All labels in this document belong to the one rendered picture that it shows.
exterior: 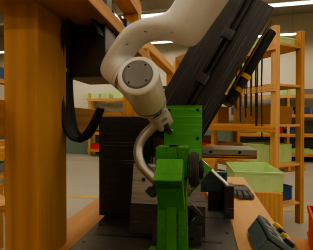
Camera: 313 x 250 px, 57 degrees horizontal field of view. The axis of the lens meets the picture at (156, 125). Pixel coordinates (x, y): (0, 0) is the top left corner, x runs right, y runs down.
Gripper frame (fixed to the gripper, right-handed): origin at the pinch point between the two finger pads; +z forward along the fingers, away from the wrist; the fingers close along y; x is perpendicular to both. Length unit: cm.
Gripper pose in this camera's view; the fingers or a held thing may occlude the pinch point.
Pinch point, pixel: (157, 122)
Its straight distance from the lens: 86.3
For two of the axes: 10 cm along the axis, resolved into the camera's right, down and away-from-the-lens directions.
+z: 1.3, 2.9, 9.5
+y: -6.5, -7.0, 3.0
